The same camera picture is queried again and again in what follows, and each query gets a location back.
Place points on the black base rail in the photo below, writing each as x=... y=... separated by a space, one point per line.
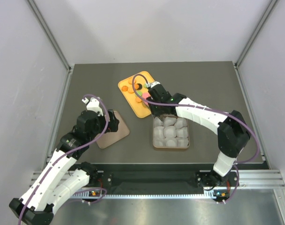
x=149 y=179

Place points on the white paper cup centre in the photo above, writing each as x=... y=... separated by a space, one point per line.
x=169 y=132

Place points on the white paper cup lower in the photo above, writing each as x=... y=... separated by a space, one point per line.
x=171 y=142

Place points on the orange plastic tray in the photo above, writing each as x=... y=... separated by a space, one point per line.
x=140 y=108

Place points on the gold cookie tin box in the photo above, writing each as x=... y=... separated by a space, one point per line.
x=182 y=131

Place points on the gold tin lid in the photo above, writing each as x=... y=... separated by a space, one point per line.
x=110 y=138

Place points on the orange flower cookie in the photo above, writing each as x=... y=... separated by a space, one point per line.
x=138 y=100

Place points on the orange cookie centre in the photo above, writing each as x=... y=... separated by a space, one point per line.
x=130 y=90

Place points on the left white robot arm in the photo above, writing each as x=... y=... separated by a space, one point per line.
x=43 y=199

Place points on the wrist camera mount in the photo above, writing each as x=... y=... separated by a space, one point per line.
x=151 y=84
x=93 y=104

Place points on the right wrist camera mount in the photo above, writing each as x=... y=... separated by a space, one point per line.
x=151 y=84

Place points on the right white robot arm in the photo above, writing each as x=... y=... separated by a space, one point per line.
x=232 y=136

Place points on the white paper cup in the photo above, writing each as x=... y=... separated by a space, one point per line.
x=171 y=142
x=159 y=136
x=169 y=132

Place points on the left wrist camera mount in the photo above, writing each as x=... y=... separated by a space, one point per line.
x=93 y=104

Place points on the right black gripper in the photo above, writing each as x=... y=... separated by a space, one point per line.
x=155 y=113

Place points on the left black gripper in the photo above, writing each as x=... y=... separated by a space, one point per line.
x=112 y=124

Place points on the brown flower cookie left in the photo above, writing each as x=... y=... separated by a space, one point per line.
x=125 y=88

